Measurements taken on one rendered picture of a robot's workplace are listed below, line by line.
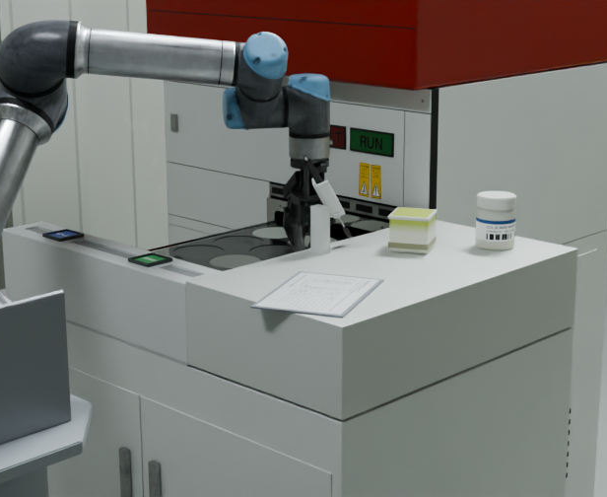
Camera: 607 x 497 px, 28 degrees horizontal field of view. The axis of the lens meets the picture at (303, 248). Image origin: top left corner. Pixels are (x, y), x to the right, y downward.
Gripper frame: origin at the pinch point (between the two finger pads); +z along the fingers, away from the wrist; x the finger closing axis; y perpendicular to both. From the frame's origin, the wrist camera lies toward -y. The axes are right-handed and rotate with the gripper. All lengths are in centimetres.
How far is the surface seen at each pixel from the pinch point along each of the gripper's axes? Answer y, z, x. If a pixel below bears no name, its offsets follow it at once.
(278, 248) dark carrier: -16.3, 1.4, -1.4
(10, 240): -20, -3, -54
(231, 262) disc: -7.6, 1.3, -13.0
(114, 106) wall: -223, 0, -8
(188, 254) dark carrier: -16.0, 1.4, -19.7
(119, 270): 9.6, -3.6, -36.4
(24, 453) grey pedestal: 54, 9, -56
